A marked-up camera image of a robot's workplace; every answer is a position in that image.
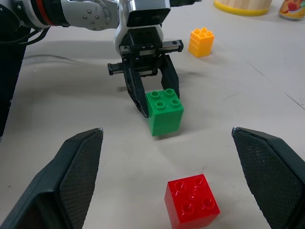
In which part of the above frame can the green studded toy cube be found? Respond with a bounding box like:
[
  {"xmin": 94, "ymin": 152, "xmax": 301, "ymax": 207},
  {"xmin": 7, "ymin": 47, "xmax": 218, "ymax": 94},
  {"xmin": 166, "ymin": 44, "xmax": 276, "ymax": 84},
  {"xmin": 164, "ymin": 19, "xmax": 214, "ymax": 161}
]
[{"xmin": 145, "ymin": 88, "xmax": 185, "ymax": 137}]

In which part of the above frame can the red studded toy cube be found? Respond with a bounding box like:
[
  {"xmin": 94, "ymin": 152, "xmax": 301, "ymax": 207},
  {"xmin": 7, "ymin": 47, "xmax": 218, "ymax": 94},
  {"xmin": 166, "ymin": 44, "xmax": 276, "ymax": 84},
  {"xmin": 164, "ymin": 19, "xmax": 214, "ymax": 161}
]
[{"xmin": 164, "ymin": 173, "xmax": 221, "ymax": 229}]

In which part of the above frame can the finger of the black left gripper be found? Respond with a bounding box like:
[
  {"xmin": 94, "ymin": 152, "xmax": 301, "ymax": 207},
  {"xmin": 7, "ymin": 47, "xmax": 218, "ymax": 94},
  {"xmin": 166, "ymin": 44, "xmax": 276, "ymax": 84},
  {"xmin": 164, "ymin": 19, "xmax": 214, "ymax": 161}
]
[
  {"xmin": 122, "ymin": 59, "xmax": 151, "ymax": 119},
  {"xmin": 161, "ymin": 54, "xmax": 181, "ymax": 99}
]

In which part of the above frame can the can with peach print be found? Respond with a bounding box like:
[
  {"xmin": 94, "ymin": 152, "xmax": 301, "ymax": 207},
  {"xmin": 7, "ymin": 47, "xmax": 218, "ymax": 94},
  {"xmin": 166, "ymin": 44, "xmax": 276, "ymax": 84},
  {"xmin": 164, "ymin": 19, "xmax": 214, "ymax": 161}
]
[{"xmin": 278, "ymin": 0, "xmax": 305, "ymax": 21}]

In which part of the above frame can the black robot torso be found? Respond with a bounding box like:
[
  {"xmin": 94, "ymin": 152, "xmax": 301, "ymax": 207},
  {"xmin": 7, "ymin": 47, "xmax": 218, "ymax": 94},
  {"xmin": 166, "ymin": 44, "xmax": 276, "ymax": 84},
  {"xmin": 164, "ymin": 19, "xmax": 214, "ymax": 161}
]
[{"xmin": 0, "ymin": 4, "xmax": 27, "ymax": 144}]

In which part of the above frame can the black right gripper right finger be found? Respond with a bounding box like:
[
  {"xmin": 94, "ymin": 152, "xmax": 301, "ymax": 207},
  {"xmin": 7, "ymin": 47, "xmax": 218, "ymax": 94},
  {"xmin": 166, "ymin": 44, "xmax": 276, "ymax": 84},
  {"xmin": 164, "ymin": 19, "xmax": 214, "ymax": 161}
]
[{"xmin": 231, "ymin": 126, "xmax": 305, "ymax": 229}]

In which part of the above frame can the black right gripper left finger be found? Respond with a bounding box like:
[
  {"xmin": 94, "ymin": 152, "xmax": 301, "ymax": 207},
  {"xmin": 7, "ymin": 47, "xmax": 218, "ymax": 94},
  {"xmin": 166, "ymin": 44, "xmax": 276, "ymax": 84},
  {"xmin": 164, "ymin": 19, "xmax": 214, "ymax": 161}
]
[{"xmin": 0, "ymin": 128, "xmax": 104, "ymax": 229}]

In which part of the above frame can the wooden container with yellow rim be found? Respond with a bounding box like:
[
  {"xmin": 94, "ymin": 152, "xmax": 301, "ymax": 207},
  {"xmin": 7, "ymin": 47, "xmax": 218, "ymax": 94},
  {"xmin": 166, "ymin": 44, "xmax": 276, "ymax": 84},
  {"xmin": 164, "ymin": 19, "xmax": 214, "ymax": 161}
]
[{"xmin": 213, "ymin": 0, "xmax": 273, "ymax": 17}]

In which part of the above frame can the orange studded toy cube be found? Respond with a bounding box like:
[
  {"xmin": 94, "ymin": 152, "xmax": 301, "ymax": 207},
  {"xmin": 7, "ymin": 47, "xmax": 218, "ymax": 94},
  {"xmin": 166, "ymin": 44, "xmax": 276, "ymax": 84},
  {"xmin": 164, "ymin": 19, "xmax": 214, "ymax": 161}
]
[{"xmin": 187, "ymin": 27, "xmax": 215, "ymax": 58}]

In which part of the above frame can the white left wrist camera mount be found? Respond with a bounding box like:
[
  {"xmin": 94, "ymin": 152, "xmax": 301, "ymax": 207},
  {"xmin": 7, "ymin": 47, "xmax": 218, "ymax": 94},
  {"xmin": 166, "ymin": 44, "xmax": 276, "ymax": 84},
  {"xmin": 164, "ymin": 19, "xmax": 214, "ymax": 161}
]
[{"xmin": 113, "ymin": 0, "xmax": 172, "ymax": 58}]

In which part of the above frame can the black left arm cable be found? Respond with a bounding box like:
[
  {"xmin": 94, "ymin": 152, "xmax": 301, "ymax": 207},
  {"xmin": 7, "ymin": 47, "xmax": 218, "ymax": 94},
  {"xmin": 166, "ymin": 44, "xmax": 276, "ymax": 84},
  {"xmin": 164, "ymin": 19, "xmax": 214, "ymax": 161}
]
[{"xmin": 0, "ymin": 27, "xmax": 51, "ymax": 46}]

